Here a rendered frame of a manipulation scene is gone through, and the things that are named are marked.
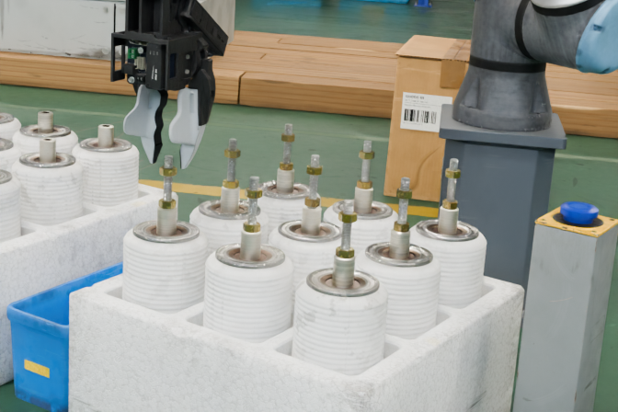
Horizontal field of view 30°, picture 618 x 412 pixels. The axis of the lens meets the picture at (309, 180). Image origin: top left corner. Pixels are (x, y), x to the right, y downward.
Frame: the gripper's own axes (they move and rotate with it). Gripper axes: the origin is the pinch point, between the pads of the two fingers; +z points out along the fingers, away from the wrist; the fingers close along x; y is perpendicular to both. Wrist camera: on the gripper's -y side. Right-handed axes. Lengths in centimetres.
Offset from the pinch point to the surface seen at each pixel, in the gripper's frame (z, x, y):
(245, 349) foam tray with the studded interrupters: 16.3, 15.3, 9.9
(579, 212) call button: 1.6, 43.7, -10.3
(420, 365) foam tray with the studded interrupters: 17.5, 31.5, 1.3
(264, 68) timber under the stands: 26, -82, -187
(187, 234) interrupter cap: 8.9, 2.6, 0.5
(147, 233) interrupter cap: 9.0, -1.3, 2.6
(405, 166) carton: 28, -11, -112
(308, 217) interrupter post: 7.2, 13.5, -8.1
